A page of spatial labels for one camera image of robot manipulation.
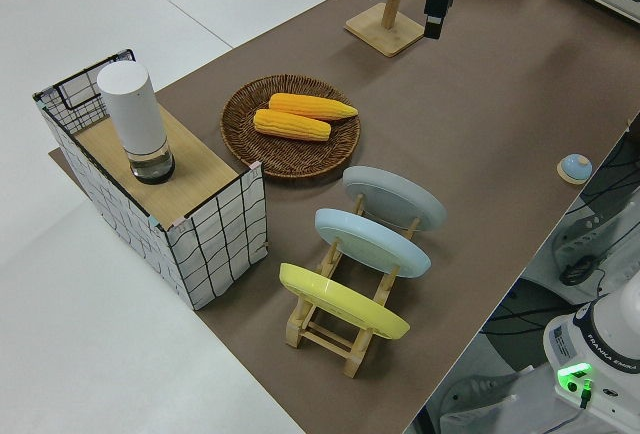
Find yellow plate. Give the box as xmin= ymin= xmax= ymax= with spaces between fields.
xmin=278 ymin=262 xmax=412 ymax=341

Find wire grid box with wood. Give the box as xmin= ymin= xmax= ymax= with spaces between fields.
xmin=32 ymin=47 xmax=270 ymax=312

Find yellow corn cob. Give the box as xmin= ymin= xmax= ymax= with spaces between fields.
xmin=268 ymin=92 xmax=360 ymax=122
xmin=252 ymin=108 xmax=332 ymax=143

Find grey plate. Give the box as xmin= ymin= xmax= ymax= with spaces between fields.
xmin=341 ymin=165 xmax=448 ymax=233

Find brown table mat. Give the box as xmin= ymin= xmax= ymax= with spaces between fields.
xmin=48 ymin=0 xmax=640 ymax=434

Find coiled black cable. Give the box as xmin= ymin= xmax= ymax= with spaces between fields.
xmin=558 ymin=256 xmax=601 ymax=286

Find white cylinder bottle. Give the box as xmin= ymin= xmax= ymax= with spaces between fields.
xmin=96 ymin=63 xmax=177 ymax=186

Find light blue plate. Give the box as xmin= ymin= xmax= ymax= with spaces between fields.
xmin=313 ymin=207 xmax=433 ymax=280

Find white power strip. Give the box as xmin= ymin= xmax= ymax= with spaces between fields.
xmin=549 ymin=193 xmax=636 ymax=275

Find brown wicker basket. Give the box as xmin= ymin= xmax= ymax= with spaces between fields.
xmin=220 ymin=73 xmax=362 ymax=184

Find wooden mug tree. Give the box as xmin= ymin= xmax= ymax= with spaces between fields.
xmin=344 ymin=0 xmax=427 ymax=59

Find blue call bell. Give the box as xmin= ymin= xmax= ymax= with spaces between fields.
xmin=556 ymin=153 xmax=594 ymax=186

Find wooden plate rack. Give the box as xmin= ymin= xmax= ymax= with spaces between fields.
xmin=284 ymin=192 xmax=422 ymax=379

